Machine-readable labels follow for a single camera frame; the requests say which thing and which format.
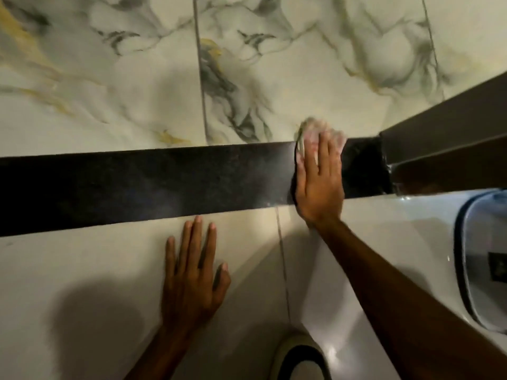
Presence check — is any person's right hand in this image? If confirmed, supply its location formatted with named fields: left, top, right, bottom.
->
left=294, top=129, right=346, bottom=229

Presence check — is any person's left hand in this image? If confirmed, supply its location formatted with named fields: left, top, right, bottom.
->
left=160, top=215, right=232, bottom=334

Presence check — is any pale pink cleaning sponge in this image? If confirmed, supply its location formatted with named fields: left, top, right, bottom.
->
left=295, top=116, right=348, bottom=167

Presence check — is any person's left forearm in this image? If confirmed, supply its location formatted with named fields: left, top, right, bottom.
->
left=124, top=324, right=191, bottom=380

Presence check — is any white glossy appliance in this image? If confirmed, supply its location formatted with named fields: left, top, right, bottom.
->
left=291, top=188, right=507, bottom=380

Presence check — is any brown wooden cabinet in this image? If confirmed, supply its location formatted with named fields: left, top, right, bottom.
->
left=379, top=71, right=507, bottom=195

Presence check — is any grey dark-rimmed appliance lid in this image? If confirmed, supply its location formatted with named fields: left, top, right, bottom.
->
left=454, top=189, right=507, bottom=335

